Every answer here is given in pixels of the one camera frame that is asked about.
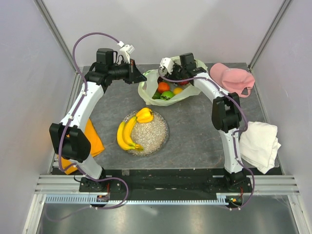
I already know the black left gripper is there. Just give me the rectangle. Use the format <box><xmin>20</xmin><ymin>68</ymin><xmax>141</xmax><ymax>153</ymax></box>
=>
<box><xmin>109</xmin><ymin>58</ymin><xmax>147</xmax><ymax>85</ymax></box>

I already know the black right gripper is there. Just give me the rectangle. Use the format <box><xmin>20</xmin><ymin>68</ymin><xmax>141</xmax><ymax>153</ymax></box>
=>
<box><xmin>164</xmin><ymin>61</ymin><xmax>186</xmax><ymax>87</ymax></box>

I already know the translucent green plastic bag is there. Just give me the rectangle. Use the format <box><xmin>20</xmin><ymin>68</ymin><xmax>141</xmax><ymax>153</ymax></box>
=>
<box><xmin>138</xmin><ymin>69</ymin><xmax>201</xmax><ymax>107</ymax></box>

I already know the yellow fake bell pepper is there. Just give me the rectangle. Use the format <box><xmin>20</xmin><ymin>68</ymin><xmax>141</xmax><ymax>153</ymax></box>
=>
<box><xmin>136</xmin><ymin>107</ymin><xmax>154</xmax><ymax>123</ymax></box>

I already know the yellow fake banana bunch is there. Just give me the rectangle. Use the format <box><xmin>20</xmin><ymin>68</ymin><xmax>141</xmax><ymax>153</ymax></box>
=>
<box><xmin>117</xmin><ymin>116</ymin><xmax>143</xmax><ymax>151</ymax></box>

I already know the red fake dragon fruit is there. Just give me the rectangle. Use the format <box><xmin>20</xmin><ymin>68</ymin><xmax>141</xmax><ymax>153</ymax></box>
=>
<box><xmin>176</xmin><ymin>81</ymin><xmax>189</xmax><ymax>86</ymax></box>

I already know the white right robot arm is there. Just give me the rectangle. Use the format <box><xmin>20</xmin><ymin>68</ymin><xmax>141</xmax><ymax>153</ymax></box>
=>
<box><xmin>165</xmin><ymin>53</ymin><xmax>246</xmax><ymax>192</ymax></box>

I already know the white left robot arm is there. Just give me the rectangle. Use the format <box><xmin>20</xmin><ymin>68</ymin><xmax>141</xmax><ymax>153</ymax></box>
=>
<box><xmin>49</xmin><ymin>45</ymin><xmax>146</xmax><ymax>192</ymax></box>

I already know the yellow fake lemon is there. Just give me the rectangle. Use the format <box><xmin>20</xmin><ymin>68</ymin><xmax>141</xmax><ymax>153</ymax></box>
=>
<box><xmin>173</xmin><ymin>87</ymin><xmax>183</xmax><ymax>95</ymax></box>

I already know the orange fake orange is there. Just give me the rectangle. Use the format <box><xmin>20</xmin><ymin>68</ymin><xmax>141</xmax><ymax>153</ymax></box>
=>
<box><xmin>157</xmin><ymin>82</ymin><xmax>170</xmax><ymax>94</ymax></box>

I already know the green fake apple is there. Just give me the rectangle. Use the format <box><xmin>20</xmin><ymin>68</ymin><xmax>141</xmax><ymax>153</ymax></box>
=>
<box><xmin>160</xmin><ymin>91</ymin><xmax>175</xmax><ymax>101</ymax></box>

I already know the pink baseball cap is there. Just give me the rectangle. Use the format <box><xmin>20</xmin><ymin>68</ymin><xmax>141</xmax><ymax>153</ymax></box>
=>
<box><xmin>210</xmin><ymin>63</ymin><xmax>255</xmax><ymax>98</ymax></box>

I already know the speckled glass plate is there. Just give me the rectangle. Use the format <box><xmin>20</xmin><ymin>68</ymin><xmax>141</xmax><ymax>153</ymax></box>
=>
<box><xmin>122</xmin><ymin>111</ymin><xmax>169</xmax><ymax>157</ymax></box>

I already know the orange cloth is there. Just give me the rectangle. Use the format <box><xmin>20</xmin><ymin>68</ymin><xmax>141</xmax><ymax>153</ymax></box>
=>
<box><xmin>61</xmin><ymin>119</ymin><xmax>105</xmax><ymax>175</ymax></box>

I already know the white folded towel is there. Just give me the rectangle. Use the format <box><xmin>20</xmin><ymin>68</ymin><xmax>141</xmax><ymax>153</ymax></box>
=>
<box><xmin>239</xmin><ymin>121</ymin><xmax>281</xmax><ymax>174</ymax></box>

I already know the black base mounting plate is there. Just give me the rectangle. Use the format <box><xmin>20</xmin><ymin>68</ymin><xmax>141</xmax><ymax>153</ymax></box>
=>
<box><xmin>77</xmin><ymin>169</ymin><xmax>253</xmax><ymax>198</ymax></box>

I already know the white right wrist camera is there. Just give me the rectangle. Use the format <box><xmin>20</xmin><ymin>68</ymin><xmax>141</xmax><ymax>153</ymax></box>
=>
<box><xmin>158</xmin><ymin>58</ymin><xmax>175</xmax><ymax>75</ymax></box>

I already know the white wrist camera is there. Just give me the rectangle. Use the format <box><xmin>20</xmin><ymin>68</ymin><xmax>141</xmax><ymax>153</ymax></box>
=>
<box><xmin>118</xmin><ymin>41</ymin><xmax>135</xmax><ymax>63</ymax></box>
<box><xmin>158</xmin><ymin>58</ymin><xmax>175</xmax><ymax>75</ymax></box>

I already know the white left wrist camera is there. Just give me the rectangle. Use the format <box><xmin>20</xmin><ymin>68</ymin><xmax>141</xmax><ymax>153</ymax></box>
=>
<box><xmin>118</xmin><ymin>41</ymin><xmax>135</xmax><ymax>63</ymax></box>

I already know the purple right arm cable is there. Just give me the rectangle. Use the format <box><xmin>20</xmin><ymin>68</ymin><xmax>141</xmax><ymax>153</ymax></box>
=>
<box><xmin>157</xmin><ymin>67</ymin><xmax>255</xmax><ymax>210</ymax></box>

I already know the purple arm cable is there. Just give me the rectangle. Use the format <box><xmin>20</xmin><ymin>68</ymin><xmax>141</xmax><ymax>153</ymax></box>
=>
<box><xmin>45</xmin><ymin>32</ymin><xmax>129</xmax><ymax>221</ymax></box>
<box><xmin>157</xmin><ymin>67</ymin><xmax>255</xmax><ymax>210</ymax></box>

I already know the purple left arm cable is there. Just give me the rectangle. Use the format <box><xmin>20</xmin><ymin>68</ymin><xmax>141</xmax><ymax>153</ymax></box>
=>
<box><xmin>45</xmin><ymin>32</ymin><xmax>129</xmax><ymax>221</ymax></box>

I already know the grey slotted cable duct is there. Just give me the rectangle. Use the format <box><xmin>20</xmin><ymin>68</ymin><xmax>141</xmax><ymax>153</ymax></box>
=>
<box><xmin>45</xmin><ymin>194</ymin><xmax>229</xmax><ymax>205</ymax></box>

